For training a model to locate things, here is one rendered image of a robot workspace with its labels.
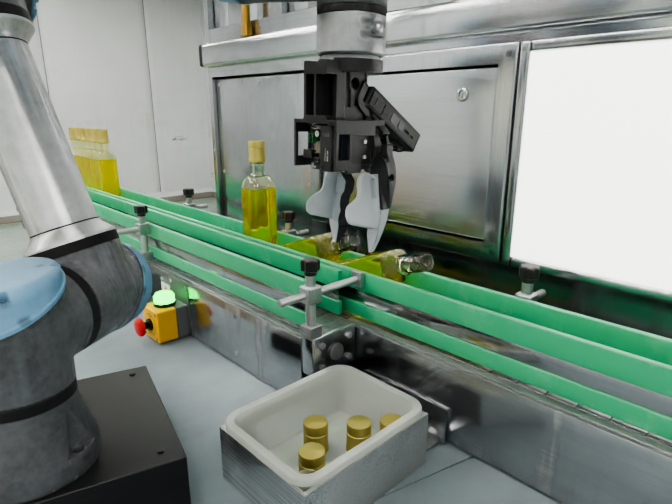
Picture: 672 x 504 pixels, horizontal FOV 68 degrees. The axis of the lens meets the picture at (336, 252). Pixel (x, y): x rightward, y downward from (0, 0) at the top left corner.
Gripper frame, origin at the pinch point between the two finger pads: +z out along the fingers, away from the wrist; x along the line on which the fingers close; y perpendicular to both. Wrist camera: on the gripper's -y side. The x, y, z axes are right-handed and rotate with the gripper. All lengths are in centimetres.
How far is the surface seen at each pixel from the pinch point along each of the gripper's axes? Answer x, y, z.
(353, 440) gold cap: 1.4, 0.9, 27.9
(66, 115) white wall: -615, -130, -2
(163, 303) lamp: -54, 3, 25
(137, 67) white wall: -618, -219, -60
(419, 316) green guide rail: -1.0, -14.7, 14.9
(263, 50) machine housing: -62, -29, -28
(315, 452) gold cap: 1.7, 7.8, 26.2
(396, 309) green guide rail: -5.5, -14.6, 15.2
